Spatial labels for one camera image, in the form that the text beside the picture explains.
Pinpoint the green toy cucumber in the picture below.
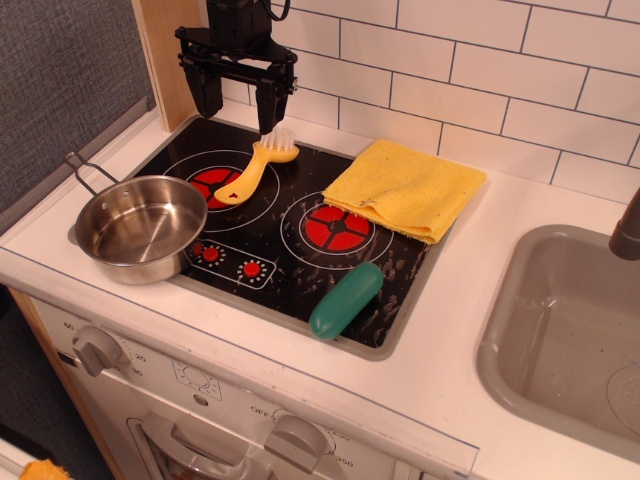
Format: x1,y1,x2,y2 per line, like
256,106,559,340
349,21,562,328
309,263,384,341

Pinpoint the red left stove knob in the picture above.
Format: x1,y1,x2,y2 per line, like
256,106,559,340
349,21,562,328
201,247,220,263

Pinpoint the grey oven door handle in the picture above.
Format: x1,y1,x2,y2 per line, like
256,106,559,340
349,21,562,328
139,413,273,479

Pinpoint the grey sink basin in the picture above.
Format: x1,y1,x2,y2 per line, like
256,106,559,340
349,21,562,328
477,225,639,462

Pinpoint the grey faucet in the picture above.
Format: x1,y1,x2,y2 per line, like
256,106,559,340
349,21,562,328
608,189,640,261

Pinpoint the yellow folded cloth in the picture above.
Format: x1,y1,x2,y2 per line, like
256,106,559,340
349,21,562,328
323,139,486,245

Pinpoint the black toy stovetop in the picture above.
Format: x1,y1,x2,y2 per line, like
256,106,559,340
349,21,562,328
129,118,440,360

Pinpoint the stainless steel pot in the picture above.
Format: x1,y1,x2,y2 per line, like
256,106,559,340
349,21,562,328
64,152,208,285

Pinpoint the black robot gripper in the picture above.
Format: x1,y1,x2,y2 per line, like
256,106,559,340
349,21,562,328
175,1,297,134

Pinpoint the wooden side post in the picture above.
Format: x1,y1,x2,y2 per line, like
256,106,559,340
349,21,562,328
132,0,203,132

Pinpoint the orange object bottom corner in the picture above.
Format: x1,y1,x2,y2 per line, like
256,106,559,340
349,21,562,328
19,460,71,480

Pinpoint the grey timer knob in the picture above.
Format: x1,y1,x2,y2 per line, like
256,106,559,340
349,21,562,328
72,326,123,377

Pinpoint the grey oven temperature knob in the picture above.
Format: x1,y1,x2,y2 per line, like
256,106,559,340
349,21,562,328
264,415,328,474

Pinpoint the red stove knob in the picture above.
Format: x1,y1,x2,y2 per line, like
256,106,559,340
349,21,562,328
242,262,262,279
201,247,220,263

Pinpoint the yellow dish brush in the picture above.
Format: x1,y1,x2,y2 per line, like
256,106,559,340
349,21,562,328
214,127,299,205

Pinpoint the red right stove knob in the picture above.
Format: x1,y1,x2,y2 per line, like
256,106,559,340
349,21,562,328
242,262,262,279

